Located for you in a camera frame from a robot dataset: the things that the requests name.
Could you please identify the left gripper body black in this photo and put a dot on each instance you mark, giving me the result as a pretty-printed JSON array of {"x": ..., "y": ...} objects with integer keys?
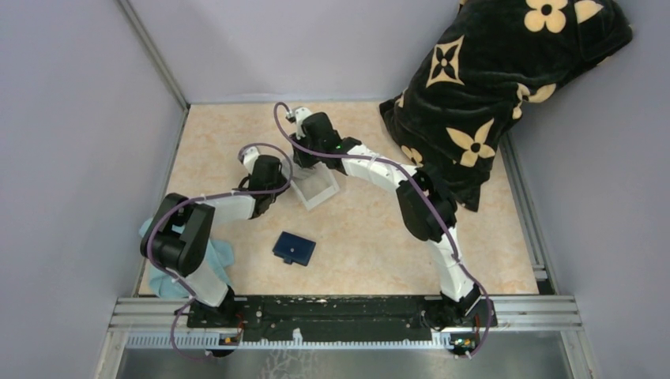
[{"x": 281, "y": 180}]

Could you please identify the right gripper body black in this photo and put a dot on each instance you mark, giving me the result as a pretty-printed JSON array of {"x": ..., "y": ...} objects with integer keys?
[{"x": 306, "y": 160}]

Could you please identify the white plastic card box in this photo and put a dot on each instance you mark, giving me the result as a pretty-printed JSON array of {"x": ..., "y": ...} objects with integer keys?
[{"x": 313, "y": 185}]

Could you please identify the navy blue card holder wallet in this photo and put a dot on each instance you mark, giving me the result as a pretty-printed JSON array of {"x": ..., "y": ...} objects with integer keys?
[{"x": 293, "y": 249}]

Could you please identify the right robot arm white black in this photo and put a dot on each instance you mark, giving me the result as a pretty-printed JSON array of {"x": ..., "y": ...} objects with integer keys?
[{"x": 427, "y": 207}]

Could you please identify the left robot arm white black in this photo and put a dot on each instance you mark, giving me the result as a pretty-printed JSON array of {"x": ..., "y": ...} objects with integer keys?
[{"x": 177, "y": 237}]

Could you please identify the light blue cloth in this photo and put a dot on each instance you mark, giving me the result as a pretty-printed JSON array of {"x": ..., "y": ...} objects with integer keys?
[{"x": 219, "y": 256}]

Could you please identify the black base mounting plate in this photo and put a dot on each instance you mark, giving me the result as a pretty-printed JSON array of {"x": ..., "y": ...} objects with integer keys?
[{"x": 339, "y": 319}]

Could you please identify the black floral patterned pillow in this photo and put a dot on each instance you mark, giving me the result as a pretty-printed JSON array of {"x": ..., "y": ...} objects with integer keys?
[{"x": 495, "y": 57}]

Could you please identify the aluminium corner post left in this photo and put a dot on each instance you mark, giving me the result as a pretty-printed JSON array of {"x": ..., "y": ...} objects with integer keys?
[{"x": 152, "y": 51}]

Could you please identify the aluminium side rail right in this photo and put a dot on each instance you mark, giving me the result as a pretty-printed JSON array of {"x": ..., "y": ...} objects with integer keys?
[{"x": 526, "y": 212}]

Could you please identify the aluminium front rail frame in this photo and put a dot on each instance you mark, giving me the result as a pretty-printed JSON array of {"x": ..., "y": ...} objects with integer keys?
[{"x": 157, "y": 322}]

